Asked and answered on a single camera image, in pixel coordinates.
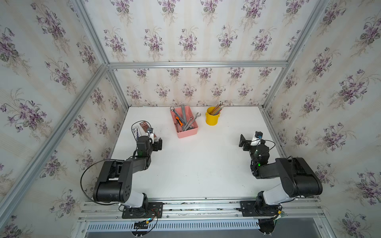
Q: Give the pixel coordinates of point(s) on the large forged steel wrench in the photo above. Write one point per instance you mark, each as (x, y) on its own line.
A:
(184, 114)

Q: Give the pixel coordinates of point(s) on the yellow pencil cup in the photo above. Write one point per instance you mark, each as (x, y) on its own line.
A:
(211, 119)

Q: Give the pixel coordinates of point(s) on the bundle of pencils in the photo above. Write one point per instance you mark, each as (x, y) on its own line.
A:
(216, 110)

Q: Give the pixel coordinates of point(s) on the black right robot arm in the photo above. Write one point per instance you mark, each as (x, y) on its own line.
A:
(296, 176)

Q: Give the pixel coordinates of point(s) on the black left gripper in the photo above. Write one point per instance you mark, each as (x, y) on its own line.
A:
(156, 144)

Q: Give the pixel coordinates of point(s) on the long chrome combination wrench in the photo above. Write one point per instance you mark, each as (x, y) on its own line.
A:
(172, 109)

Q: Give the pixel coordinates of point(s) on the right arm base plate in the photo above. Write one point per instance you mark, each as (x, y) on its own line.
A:
(252, 208)

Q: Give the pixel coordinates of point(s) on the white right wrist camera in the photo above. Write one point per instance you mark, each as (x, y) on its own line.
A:
(256, 140)

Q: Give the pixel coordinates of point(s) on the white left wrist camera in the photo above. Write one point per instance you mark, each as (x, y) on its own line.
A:
(150, 134)

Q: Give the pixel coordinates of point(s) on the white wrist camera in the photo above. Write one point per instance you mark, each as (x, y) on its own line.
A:
(150, 134)
(256, 140)

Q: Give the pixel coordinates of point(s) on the chrome end wrench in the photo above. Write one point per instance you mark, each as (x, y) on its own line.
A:
(190, 123)

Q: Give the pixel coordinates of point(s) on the aluminium mounting rail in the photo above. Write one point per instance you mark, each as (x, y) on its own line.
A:
(181, 209)

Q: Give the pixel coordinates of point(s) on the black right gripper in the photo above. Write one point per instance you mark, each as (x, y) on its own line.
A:
(247, 144)

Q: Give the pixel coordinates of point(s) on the pink plastic storage box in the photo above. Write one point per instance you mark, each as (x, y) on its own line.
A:
(192, 130)

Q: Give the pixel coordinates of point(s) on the orange handled adjustable wrench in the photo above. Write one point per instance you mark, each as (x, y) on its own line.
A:
(179, 124)

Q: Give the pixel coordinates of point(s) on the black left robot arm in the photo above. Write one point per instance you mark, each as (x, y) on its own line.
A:
(114, 183)

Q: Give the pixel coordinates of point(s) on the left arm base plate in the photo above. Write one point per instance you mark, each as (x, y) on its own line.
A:
(143, 210)

